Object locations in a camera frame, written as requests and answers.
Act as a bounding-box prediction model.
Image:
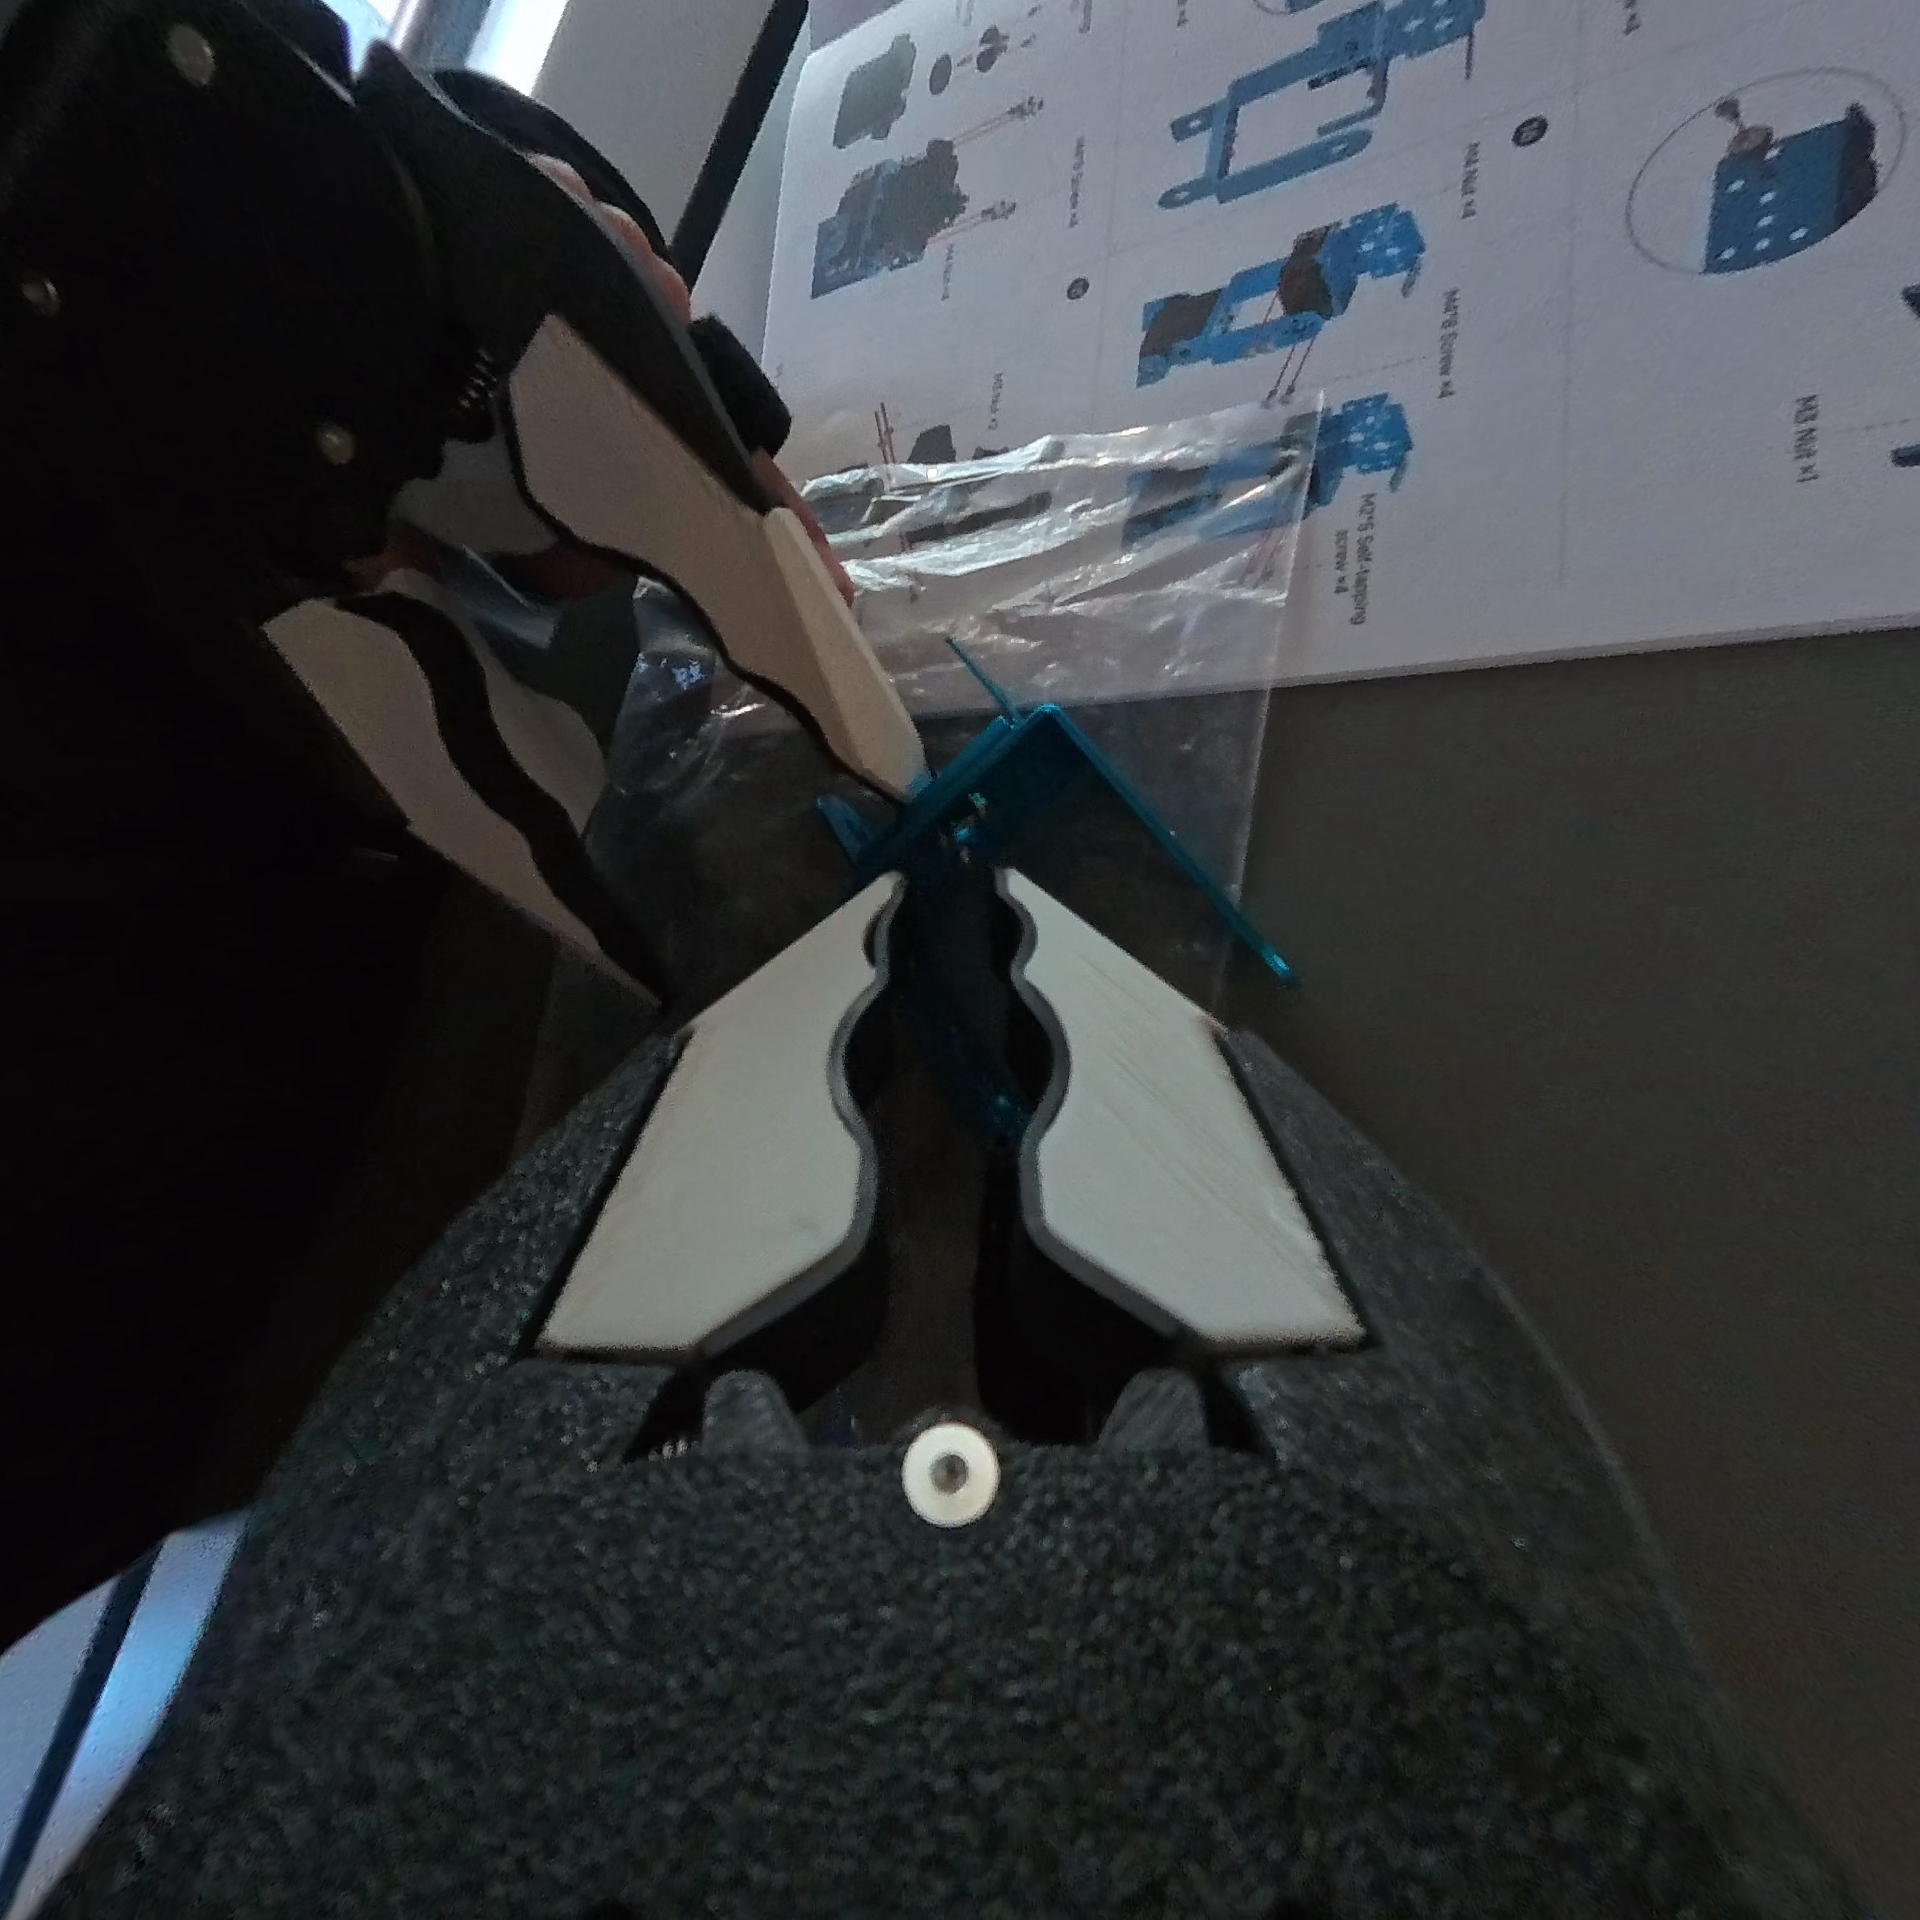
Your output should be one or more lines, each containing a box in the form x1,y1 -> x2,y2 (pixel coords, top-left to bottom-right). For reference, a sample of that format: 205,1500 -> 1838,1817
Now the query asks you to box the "clear plastic bag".
593,390 -> 1327,1038

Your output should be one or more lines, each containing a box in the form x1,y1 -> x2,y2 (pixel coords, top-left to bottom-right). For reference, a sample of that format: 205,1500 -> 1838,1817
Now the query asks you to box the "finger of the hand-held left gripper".
262,591 -> 677,1004
503,311 -> 924,804

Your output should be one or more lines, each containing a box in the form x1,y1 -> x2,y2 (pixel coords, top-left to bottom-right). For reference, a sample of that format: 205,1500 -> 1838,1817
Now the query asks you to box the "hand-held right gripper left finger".
533,871 -> 910,1368

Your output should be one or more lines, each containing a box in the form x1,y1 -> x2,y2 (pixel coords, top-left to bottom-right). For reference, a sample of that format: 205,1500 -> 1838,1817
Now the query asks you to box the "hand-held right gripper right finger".
989,871 -> 1370,1368

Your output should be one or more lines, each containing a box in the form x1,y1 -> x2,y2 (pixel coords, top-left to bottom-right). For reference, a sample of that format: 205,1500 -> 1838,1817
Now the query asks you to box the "blue metal bracket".
814,638 -> 1305,1157

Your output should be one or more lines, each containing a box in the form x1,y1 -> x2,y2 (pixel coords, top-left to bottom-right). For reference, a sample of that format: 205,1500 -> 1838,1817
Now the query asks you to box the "assembly instruction sheet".
757,0 -> 1920,676

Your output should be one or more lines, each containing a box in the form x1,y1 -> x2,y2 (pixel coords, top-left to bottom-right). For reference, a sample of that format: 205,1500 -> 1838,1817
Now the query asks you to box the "person's left hand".
630,239 -> 865,607

